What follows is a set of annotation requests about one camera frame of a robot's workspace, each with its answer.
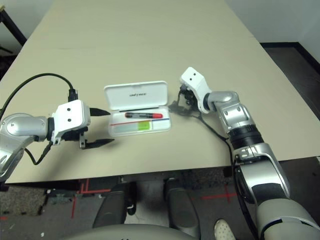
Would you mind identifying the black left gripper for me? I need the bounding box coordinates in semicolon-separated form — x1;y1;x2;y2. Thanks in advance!
64;108;115;150

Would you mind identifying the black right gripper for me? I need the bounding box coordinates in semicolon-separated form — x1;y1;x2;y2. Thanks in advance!
178;86;198;107

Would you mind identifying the white highlighter with green cap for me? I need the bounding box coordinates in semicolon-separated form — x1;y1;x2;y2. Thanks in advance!
114;121;152;133

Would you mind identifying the black marker with red cap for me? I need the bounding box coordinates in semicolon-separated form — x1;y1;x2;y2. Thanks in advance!
124;112;163;119

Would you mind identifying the white plastic pencil case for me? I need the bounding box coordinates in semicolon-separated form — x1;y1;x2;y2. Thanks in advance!
103;80;173;138

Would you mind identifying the grey robot right leg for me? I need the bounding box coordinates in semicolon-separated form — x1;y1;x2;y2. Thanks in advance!
163;177;202;238

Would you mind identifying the grey robot torso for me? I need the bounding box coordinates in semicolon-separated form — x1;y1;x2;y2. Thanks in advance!
62;223;198;240

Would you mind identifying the black framed side table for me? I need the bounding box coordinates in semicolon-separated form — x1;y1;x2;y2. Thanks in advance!
0;6;28;55

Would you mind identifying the white perforated clog shoe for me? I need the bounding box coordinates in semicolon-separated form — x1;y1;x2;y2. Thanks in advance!
214;219;236;240

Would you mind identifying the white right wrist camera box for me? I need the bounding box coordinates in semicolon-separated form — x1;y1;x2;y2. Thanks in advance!
179;66;213;115

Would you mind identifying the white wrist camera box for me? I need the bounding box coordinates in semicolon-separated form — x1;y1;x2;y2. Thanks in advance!
51;99;92;146
179;66;213;115

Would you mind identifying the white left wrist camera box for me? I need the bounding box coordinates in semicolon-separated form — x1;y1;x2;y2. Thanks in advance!
51;99;92;146

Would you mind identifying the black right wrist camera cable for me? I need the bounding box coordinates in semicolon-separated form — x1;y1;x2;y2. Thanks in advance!
192;112;258;240

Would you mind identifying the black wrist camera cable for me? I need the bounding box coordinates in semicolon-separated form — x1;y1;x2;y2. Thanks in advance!
0;72;79;166
192;112;258;240

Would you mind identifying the black left wrist camera cable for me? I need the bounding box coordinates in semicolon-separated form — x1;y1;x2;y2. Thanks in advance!
0;72;79;166

